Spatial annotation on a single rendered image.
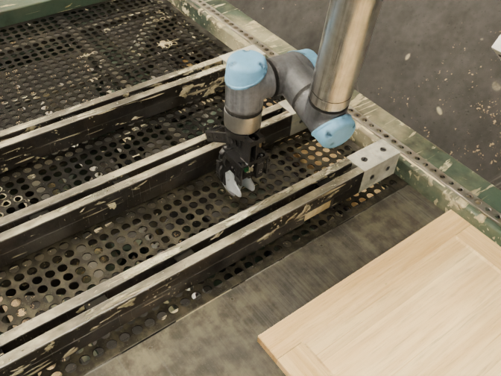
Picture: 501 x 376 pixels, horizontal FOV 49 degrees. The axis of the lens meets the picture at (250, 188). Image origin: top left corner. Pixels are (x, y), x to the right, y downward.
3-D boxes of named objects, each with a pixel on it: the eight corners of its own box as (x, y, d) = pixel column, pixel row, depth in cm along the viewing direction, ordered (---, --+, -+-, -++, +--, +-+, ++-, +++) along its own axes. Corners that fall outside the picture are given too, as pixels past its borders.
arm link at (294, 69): (327, 104, 111) (281, 118, 107) (298, 68, 116) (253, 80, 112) (338, 74, 104) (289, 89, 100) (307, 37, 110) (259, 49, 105)
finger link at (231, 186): (235, 212, 124) (237, 183, 117) (220, 196, 127) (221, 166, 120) (247, 207, 125) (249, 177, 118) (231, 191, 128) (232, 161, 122)
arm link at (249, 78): (279, 63, 100) (238, 74, 97) (273, 112, 108) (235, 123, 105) (257, 42, 105) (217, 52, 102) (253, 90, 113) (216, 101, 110)
